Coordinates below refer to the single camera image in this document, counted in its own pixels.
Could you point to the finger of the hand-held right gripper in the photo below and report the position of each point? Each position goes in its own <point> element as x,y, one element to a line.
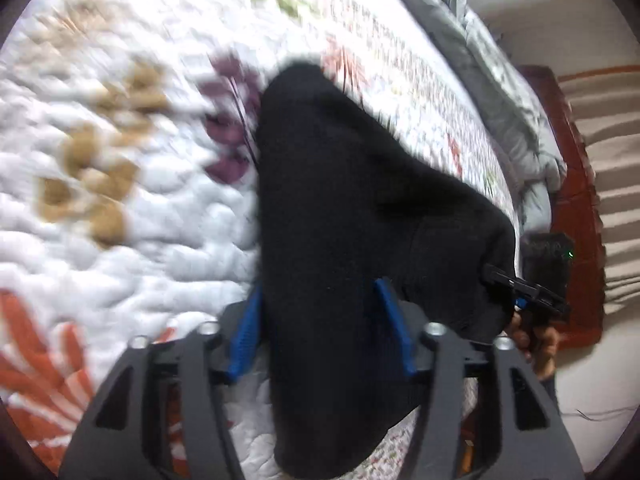
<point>515,285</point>

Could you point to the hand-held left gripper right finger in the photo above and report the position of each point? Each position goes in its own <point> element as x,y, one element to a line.
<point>395,325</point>

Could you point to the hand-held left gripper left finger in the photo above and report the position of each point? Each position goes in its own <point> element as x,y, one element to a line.
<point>247,330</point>

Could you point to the black pants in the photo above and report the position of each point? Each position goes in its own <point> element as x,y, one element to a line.
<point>340,200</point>

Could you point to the person's right hand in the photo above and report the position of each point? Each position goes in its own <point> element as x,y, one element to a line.
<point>547,355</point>

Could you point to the red wooden headboard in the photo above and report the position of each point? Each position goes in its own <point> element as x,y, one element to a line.
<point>575,210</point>

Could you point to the beige curtain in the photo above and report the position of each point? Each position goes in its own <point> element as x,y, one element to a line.
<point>620,160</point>

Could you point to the floral quilted bedspread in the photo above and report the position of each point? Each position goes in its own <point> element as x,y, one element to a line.
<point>125,260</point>

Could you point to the grey duvet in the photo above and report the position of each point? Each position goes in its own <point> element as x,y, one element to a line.
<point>500,85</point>

